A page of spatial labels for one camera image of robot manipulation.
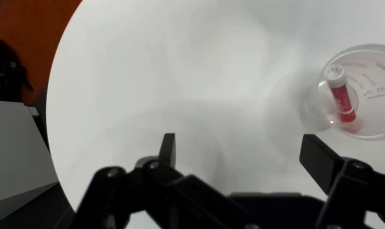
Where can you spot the red marker with white cap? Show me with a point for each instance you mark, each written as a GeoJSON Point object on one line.
{"type": "Point", "coordinates": [342, 95]}

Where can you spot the clear plastic measuring cup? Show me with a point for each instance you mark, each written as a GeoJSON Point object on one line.
{"type": "Point", "coordinates": [371, 114]}

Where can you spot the black helmet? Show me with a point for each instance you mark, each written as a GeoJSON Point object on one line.
{"type": "Point", "coordinates": [5, 70]}

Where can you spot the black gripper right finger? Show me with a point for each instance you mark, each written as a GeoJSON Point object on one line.
{"type": "Point", "coordinates": [357, 191]}

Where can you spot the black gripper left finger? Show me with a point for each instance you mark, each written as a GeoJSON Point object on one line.
{"type": "Point", "coordinates": [157, 198]}

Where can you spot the orange floor mat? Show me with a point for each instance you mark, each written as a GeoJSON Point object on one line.
{"type": "Point", "coordinates": [26, 25]}

